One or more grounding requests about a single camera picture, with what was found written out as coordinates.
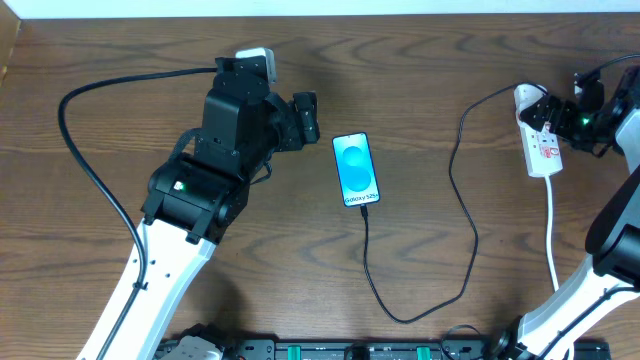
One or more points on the white power strip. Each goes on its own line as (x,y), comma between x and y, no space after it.
(541,152)

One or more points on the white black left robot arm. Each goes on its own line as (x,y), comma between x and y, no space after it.
(195,196)

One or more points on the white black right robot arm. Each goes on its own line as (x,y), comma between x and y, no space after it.
(608,277)

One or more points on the blue Galaxy smartphone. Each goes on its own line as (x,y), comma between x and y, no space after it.
(355,168)

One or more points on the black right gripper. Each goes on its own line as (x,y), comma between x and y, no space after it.
(542,114)

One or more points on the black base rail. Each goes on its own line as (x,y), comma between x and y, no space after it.
(460,342)

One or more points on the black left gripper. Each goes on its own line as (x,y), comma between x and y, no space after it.
(304,120)

